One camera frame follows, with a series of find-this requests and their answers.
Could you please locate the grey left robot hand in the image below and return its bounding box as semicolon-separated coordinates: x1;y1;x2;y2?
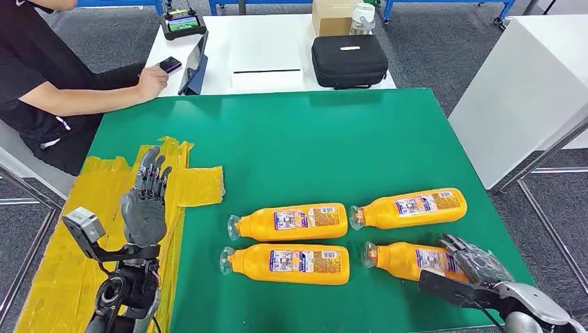
120;146;173;249

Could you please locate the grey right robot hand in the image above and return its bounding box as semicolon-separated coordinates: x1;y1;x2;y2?
438;234;515;286

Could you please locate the person's right hand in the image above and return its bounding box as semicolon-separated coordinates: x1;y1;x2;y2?
137;64;170;103

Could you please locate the dark smartphone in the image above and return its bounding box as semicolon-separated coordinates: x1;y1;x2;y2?
158;55;183;74

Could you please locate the orange bottle with clear cap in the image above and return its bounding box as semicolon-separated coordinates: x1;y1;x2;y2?
219;244;351;287
349;187;468;231
361;241;469;284
227;203;349;242

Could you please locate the tablet with blue cover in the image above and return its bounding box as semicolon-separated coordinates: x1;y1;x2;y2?
178;29;210;96

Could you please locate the black remote with screen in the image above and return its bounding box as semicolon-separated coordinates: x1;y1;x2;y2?
160;6;207;42

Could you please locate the yellow plastic tape sheet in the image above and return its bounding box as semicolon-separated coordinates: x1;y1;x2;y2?
13;136;226;333

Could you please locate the person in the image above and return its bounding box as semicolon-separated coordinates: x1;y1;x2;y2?
0;0;170;178

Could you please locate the white bench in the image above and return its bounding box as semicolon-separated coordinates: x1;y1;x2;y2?
0;119;77;200

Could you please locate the green table mat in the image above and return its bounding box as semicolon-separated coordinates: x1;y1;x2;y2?
85;87;536;333

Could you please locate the large white table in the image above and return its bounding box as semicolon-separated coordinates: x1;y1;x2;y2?
447;13;588;191

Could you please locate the brown cardboard box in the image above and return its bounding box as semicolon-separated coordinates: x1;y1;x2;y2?
311;0;364;37

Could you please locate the black zippered carrying case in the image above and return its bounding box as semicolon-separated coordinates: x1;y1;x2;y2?
311;34;390;90

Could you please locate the clear plastic jug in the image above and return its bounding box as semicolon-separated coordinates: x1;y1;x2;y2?
349;2;377;37

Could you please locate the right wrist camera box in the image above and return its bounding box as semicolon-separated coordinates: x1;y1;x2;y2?
417;269;501;314

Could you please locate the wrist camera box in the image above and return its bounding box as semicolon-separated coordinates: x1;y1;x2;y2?
417;269;501;314
60;207;107;247

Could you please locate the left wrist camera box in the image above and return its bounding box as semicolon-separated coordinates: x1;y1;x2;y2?
60;207;107;247

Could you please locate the blue metal rack frame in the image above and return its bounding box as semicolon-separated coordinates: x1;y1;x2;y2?
381;0;515;26
209;0;313;15
76;0;164;15

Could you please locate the steel table frame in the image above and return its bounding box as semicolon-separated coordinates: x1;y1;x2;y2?
498;114;588;295
0;163;63;323

